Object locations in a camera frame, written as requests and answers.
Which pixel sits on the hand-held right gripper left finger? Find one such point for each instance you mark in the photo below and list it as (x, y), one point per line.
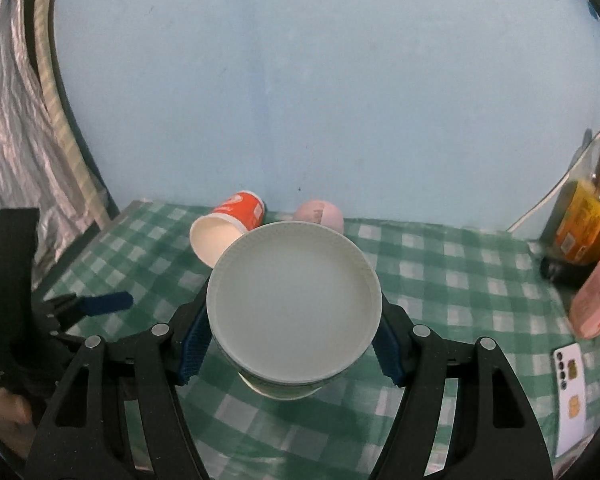
(192, 352)

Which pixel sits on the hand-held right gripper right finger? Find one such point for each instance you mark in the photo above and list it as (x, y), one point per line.
(389, 355)

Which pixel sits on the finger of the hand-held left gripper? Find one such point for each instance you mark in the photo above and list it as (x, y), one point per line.
(105, 302)

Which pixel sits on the white paper cup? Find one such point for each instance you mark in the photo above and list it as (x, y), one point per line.
(292, 300)

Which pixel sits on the orange paper cup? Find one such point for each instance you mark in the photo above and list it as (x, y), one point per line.
(240, 210)

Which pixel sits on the pink paper cup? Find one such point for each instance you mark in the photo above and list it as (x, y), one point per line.
(312, 211)

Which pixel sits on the person's left hand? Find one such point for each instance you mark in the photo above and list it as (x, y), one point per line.
(5, 412)

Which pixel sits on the green checked tablecloth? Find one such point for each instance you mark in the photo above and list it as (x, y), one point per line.
(455, 280)

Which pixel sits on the silver pleated curtain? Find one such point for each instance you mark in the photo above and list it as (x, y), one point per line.
(15, 135)

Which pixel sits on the beige striped strip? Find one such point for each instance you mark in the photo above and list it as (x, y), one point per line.
(62, 115)

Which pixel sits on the white smartphone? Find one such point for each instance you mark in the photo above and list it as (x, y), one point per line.
(571, 410)

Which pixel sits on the amber drink bottle yellow label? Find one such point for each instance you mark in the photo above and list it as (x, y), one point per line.
(582, 215)

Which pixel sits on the black curved frame pole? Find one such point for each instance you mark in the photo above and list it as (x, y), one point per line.
(72, 100)

